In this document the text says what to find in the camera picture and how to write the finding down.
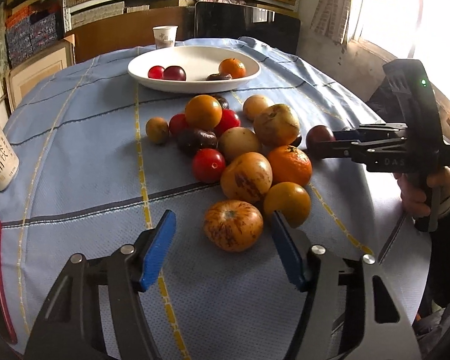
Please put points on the black monitor screen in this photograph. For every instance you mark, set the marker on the black monitor screen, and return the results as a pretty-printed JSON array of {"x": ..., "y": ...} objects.
[{"x": 222, "y": 20}]

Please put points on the framed picture panel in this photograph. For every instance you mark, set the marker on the framed picture panel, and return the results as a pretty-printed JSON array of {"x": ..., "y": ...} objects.
[{"x": 23, "y": 78}]

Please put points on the round tan pear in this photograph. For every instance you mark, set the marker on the round tan pear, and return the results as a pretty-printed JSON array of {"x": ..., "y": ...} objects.
[{"x": 254, "y": 105}]

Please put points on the large orange mandarin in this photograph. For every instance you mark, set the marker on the large orange mandarin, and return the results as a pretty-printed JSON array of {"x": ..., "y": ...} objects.
[{"x": 290, "y": 164}]

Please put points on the small yellow-orange fruit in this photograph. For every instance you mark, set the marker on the small yellow-orange fruit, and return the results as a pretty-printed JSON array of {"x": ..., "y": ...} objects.
[{"x": 204, "y": 112}]

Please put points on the red cherry tomato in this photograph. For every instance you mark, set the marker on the red cherry tomato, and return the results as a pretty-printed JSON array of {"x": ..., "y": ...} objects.
[{"x": 229, "y": 120}]

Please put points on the pale tan pear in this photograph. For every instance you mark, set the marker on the pale tan pear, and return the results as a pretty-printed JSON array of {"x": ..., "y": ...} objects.
[{"x": 237, "y": 141}]

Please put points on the small tan round fruit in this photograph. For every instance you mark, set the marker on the small tan round fruit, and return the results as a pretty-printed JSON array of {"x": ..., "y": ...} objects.
[{"x": 157, "y": 130}]

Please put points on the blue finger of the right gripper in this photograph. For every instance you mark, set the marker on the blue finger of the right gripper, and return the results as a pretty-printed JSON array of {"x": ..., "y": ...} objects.
[
  {"x": 337, "y": 149},
  {"x": 345, "y": 134}
]

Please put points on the streaked orange tomato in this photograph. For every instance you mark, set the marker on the streaked orange tomato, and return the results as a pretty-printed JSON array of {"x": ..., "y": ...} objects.
[{"x": 233, "y": 226}]

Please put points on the dark red plum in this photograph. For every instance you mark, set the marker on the dark red plum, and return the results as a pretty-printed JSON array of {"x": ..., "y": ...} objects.
[
  {"x": 318, "y": 134},
  {"x": 174, "y": 73}
]

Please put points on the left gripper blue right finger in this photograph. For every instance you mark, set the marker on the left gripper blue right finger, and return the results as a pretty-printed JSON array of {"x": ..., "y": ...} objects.
[{"x": 353, "y": 297}]

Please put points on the white oval plate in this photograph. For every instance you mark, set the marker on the white oval plate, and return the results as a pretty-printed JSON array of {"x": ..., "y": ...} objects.
[{"x": 198, "y": 63}]

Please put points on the bright window with curtain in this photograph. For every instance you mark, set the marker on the bright window with curtain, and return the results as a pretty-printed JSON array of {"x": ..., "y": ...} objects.
[{"x": 418, "y": 29}]

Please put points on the person's right hand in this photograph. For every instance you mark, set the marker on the person's right hand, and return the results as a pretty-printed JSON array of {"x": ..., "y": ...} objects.
[{"x": 414, "y": 199}]

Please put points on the large tan pear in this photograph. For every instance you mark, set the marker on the large tan pear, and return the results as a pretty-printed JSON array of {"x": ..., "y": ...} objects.
[{"x": 277, "y": 125}]

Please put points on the dark brown mangosteen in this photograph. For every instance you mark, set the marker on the dark brown mangosteen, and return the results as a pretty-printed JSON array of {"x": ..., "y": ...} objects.
[{"x": 218, "y": 76}]

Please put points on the white paper cup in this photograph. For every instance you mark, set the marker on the white paper cup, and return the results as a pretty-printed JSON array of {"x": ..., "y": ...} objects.
[{"x": 165, "y": 36}]

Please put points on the tan speckled pear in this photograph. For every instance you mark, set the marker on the tan speckled pear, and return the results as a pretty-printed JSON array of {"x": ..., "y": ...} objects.
[{"x": 247, "y": 178}]

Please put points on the small red tomato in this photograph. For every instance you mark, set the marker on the small red tomato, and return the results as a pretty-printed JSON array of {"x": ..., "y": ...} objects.
[{"x": 156, "y": 72}]

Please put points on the wooden chair back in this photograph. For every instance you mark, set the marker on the wooden chair back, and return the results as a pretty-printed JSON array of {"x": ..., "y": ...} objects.
[{"x": 129, "y": 30}]

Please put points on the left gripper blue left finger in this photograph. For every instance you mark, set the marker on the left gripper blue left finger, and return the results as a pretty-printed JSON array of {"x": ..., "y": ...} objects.
[{"x": 69, "y": 323}]

